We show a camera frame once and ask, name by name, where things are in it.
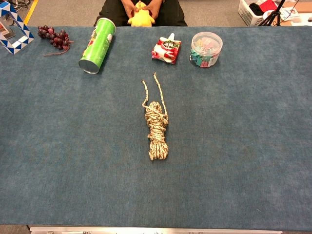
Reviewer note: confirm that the person's left hand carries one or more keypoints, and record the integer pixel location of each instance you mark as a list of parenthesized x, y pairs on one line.
[(152, 7)]

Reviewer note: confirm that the person's right hand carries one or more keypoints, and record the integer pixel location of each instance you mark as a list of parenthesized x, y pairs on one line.
[(130, 7)]

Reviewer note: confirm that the yellow plush toy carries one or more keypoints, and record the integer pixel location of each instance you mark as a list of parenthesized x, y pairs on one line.
[(141, 18)]

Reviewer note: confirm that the person in black clothes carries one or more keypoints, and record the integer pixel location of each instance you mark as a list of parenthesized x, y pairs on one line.
[(112, 14)]

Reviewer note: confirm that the red white drink pouch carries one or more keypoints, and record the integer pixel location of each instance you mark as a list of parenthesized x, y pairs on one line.
[(167, 50)]

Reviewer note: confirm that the green chips can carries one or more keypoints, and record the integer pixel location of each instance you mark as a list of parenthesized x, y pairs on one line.
[(98, 47)]

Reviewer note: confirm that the clear tub of binder clips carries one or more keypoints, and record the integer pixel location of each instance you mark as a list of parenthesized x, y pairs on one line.
[(206, 51)]

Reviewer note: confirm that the dark red grape bunch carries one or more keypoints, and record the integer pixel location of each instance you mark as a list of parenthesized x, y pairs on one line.
[(56, 37)]

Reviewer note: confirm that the white plastic basket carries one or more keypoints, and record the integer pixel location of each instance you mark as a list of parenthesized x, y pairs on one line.
[(253, 12)]

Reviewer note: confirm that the blue white snake puzzle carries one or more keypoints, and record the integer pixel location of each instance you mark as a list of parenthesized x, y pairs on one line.
[(20, 40)]

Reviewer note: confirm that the black tripod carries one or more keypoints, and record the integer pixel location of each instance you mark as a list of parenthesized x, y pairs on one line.
[(271, 15)]

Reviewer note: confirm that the cardboard box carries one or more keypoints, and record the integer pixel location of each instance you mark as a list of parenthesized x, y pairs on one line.
[(298, 8)]

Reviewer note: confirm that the blue carpet table mat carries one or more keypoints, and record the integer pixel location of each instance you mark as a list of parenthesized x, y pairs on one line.
[(73, 146)]

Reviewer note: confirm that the aluminium table edge rail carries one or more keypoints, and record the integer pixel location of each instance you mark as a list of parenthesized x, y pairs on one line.
[(156, 230)]

